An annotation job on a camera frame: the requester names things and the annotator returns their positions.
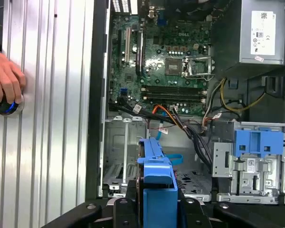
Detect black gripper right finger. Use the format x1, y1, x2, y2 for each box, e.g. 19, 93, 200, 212
179, 198, 280, 228

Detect blue plastic latch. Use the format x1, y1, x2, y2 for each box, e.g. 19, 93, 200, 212
234, 129, 285, 158

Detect hard disk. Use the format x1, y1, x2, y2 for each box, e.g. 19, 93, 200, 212
136, 137, 181, 228

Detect CPU socket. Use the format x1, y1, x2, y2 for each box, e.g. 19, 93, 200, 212
165, 57, 183, 76

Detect black cable bundle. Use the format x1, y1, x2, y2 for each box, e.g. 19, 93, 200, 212
109, 97, 213, 167

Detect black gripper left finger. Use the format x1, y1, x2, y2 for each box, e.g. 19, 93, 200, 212
41, 180, 141, 228

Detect short black expansion slot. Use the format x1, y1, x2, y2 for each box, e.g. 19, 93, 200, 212
117, 28, 123, 68

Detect grey power supply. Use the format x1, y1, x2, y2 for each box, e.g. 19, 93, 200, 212
210, 0, 285, 80

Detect white expansion slot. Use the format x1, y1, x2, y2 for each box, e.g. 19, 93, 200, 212
125, 26, 131, 68

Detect long black expansion slot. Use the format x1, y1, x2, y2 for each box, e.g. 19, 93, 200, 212
135, 30, 144, 76

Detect yellow wires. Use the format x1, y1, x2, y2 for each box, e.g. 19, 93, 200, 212
218, 77, 268, 113

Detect metal socket cover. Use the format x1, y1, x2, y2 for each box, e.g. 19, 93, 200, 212
183, 56, 216, 77

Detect person's hand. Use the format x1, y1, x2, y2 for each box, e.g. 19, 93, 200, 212
0, 49, 27, 104

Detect black PC case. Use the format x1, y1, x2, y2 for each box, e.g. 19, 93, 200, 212
85, 0, 285, 228

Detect blue port connector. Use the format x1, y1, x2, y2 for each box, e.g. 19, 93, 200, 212
156, 11, 168, 26

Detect round black tool blue ring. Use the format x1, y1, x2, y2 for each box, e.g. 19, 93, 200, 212
0, 91, 25, 116

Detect green motherboard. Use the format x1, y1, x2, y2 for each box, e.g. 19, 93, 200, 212
108, 10, 212, 117

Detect black RAM slot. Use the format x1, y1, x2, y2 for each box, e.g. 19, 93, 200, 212
141, 96, 208, 102
141, 85, 208, 90
141, 93, 208, 98
141, 89, 208, 94

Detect metal disk bay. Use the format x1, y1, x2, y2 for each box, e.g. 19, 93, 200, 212
102, 116, 212, 203

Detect metal drive cage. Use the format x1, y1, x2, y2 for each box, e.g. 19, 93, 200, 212
212, 121, 285, 205

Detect metal locking lever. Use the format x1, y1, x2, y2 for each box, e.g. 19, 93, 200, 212
184, 71, 216, 80

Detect orange wire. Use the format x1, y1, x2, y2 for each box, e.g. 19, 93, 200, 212
152, 104, 179, 122

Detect light blue flat wire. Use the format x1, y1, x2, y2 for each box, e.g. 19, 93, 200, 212
147, 123, 183, 165

